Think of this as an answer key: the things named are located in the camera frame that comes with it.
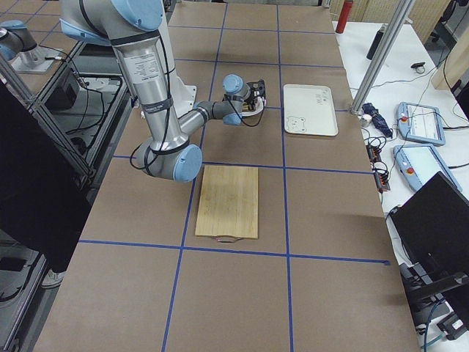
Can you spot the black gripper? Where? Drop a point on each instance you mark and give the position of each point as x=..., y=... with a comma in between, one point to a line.
x=249, y=103

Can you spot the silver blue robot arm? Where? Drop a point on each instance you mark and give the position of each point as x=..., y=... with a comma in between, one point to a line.
x=20, y=48
x=135, y=31

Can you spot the white round plate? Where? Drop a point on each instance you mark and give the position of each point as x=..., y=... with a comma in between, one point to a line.
x=249, y=111

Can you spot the cream bear tray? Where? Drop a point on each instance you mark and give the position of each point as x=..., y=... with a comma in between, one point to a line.
x=309, y=110

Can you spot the wooden cutting board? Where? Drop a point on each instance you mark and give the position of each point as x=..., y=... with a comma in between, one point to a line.
x=229, y=202

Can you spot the small silver metal cylinder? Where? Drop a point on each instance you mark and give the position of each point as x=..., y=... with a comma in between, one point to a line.
x=365, y=120

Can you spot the black bottle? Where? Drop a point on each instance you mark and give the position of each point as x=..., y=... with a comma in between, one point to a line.
x=376, y=41

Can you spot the red bottle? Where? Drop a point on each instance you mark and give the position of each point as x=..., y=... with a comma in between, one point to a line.
x=344, y=15

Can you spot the folded dark blue umbrella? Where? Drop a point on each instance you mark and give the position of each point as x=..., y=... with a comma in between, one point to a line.
x=377, y=120

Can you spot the black power strip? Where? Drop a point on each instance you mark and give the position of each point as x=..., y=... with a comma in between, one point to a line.
x=379, y=168

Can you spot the far blue teach pendant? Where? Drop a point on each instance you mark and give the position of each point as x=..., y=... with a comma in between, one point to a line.
x=420, y=123

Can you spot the blue teach pendant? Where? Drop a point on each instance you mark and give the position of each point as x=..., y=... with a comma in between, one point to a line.
x=420, y=123
x=419, y=163

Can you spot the near blue teach pendant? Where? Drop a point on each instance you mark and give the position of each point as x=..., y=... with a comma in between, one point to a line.
x=419, y=163

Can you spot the black laptop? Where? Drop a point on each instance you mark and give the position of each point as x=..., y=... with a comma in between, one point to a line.
x=433, y=227

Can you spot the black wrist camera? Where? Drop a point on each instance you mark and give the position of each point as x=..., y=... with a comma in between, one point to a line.
x=258, y=88

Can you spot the white pedestal column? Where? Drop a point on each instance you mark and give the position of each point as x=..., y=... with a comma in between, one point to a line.
x=179, y=88

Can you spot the aluminium frame post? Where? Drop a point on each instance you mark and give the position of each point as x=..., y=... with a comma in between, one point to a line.
x=392, y=31

